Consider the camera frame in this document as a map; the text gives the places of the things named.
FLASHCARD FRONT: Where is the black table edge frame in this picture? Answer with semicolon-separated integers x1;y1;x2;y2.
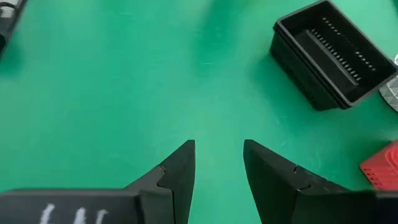
0;0;29;60

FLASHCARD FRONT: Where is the grey textured object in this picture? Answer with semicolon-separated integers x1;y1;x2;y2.
378;52;398;113

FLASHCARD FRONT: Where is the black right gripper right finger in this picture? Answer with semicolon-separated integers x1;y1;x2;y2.
243;139;398;224

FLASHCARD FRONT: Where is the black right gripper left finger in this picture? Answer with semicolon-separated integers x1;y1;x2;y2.
0;139;196;224

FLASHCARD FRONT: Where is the black plastic slotted basket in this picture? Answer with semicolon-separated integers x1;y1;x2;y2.
269;29;349;112
272;0;398;108

